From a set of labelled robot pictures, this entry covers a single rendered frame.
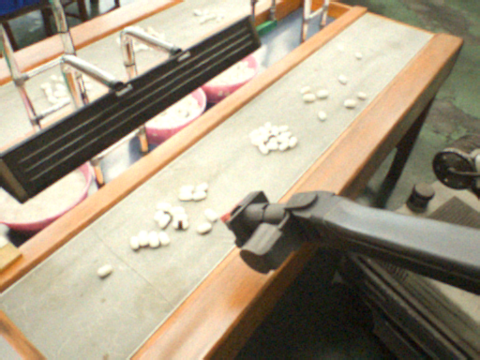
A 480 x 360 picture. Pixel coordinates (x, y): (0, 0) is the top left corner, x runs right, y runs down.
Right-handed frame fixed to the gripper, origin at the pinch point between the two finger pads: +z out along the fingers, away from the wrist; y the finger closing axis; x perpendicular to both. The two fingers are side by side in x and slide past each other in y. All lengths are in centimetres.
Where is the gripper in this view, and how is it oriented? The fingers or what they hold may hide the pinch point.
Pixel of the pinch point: (224, 219)
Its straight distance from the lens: 83.9
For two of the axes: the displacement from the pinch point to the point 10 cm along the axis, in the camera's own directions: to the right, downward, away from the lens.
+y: -6.2, 5.6, -5.6
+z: -6.3, 0.8, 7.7
